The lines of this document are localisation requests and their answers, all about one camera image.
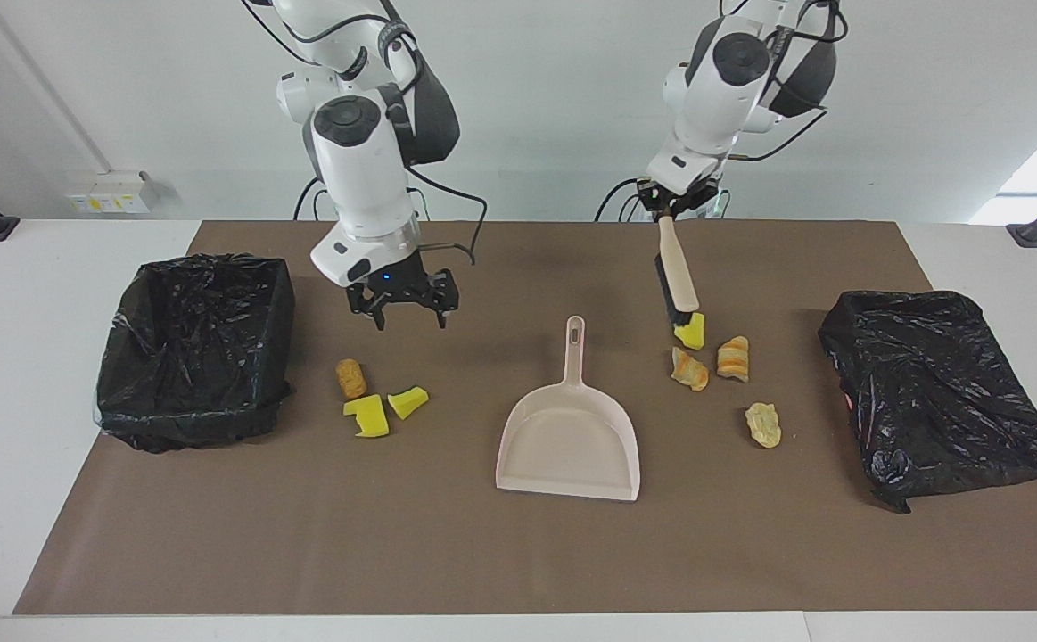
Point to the crumpled black trash bag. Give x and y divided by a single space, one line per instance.
928 392

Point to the brown table mat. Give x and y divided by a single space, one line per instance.
518 553

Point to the pink hand brush black bristles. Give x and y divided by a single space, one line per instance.
680 276

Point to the toy croissant piece pale end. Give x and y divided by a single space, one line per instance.
689 370

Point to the yellow sponge piece notched edge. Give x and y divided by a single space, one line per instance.
368 416

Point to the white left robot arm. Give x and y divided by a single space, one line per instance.
714 98

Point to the pale toy bread chunk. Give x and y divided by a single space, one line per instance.
763 425

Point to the brown toy potato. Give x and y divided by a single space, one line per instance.
351 378

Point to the pink bin under bag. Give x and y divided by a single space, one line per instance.
849 403

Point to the open bin with black bag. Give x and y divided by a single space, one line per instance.
197 357

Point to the pink plastic dustpan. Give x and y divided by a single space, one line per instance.
567 446

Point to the yellow green sponge wedge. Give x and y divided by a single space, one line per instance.
407 401

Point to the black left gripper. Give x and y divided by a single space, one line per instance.
692 198

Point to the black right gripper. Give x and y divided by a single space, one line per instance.
402 285

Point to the yellow sponge block green base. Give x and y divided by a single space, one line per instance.
691 335

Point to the striped toy croissant piece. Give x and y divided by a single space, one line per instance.
733 358

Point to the white wall socket outlet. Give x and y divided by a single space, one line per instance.
112 192

